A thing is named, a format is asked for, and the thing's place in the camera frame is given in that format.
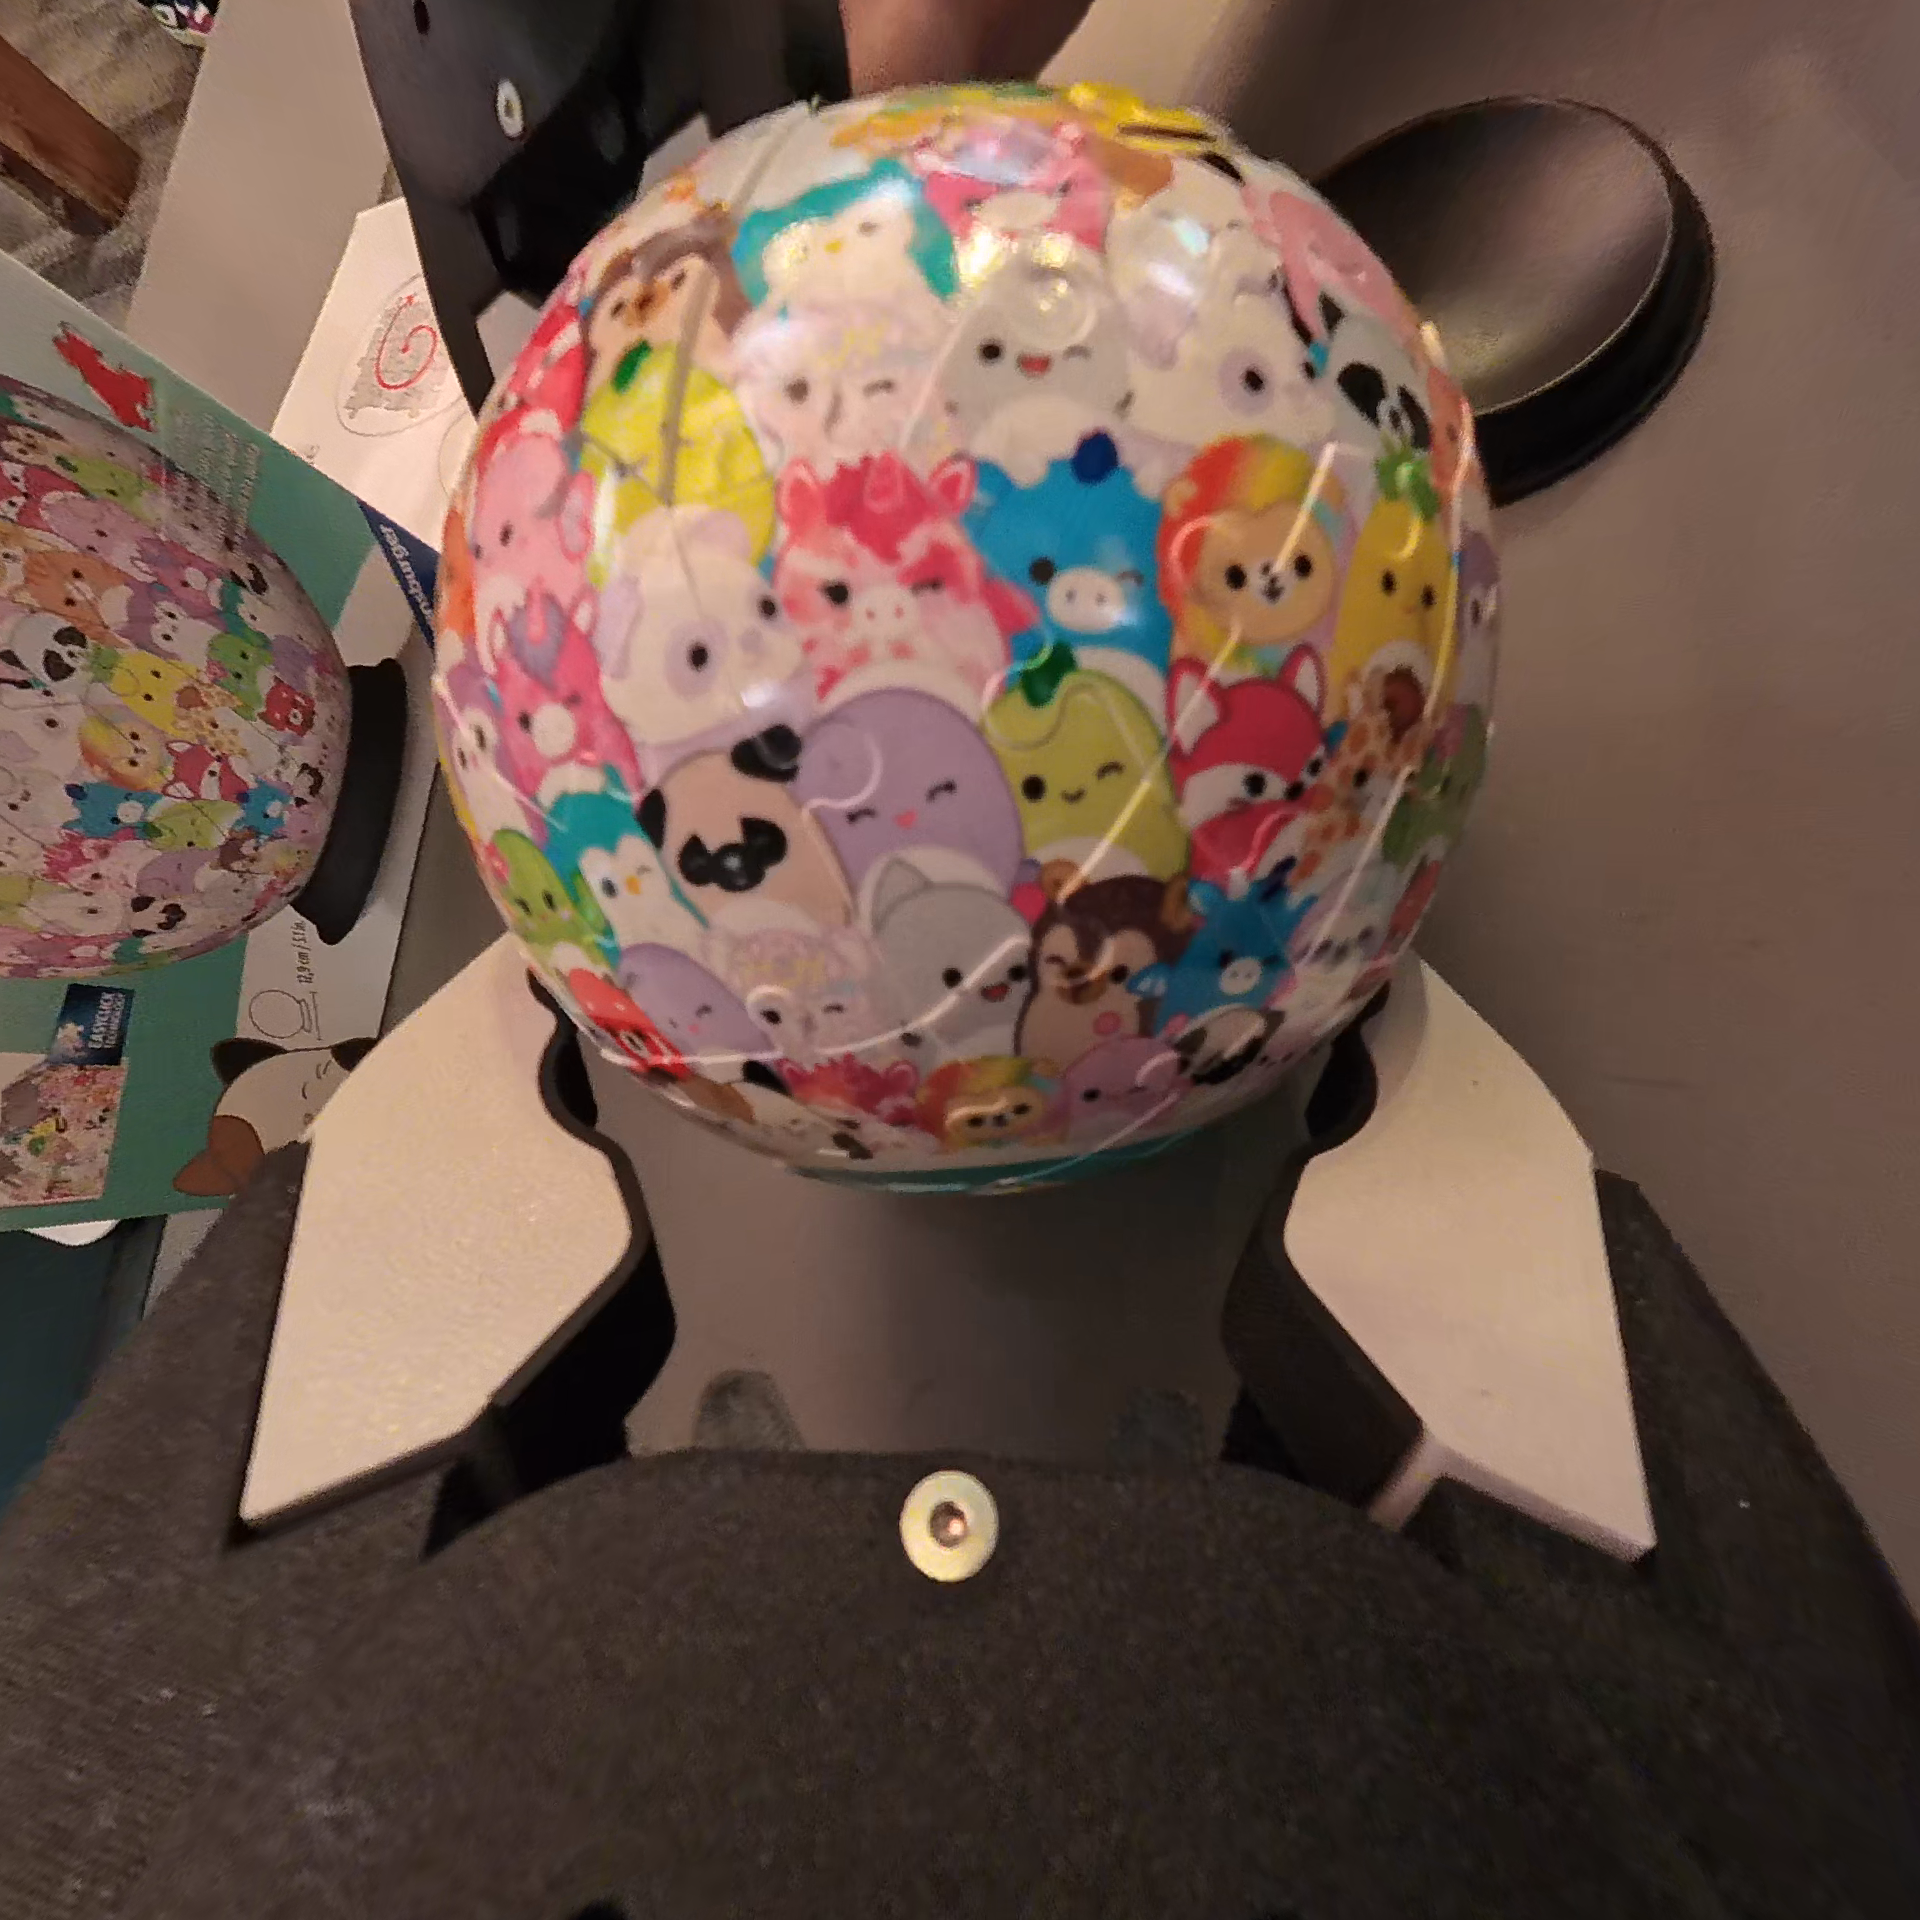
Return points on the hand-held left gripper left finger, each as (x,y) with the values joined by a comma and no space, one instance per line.
(436,1276)

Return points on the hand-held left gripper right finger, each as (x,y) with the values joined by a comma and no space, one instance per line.
(1470,1276)

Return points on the colourful cartoon puzzle ball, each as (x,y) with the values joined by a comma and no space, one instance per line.
(975,675)

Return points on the puzzle ball cardboard box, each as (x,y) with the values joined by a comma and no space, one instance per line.
(149,675)

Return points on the black round ball stand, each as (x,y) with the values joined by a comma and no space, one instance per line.
(1517,254)

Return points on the person's right hand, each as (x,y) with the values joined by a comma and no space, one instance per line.
(932,36)

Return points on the white instruction leaflet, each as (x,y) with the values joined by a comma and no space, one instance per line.
(359,330)

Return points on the patterned rug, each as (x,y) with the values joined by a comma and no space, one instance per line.
(89,271)

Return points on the brown wooden furniture piece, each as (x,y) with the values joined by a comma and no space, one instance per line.
(60,135)

